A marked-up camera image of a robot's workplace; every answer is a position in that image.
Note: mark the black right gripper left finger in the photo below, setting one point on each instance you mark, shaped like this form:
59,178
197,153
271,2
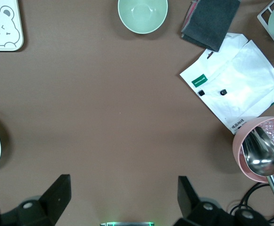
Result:
59,195

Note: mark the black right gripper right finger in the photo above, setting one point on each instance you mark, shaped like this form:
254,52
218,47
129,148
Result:
186,197

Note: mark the pink bowl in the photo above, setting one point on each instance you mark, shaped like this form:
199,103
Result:
237,146

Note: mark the metal scoop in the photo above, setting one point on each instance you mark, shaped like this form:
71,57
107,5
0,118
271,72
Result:
264,155

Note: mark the small black adapter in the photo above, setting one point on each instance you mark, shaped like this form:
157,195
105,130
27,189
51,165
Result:
200,92
222,92

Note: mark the clear crinkled plastic pieces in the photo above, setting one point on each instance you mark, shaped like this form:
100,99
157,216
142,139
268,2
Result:
272,131

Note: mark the white plastic bag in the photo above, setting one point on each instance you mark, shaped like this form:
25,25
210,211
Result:
240,77

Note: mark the dark grey folded cloth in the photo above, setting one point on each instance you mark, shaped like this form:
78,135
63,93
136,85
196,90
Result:
210,21

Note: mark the cream bear print tray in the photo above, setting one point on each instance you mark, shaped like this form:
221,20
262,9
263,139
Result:
0,26

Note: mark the red pink cloth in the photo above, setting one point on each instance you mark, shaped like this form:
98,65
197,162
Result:
190,11

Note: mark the pale green bowl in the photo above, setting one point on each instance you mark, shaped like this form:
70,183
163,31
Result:
142,16

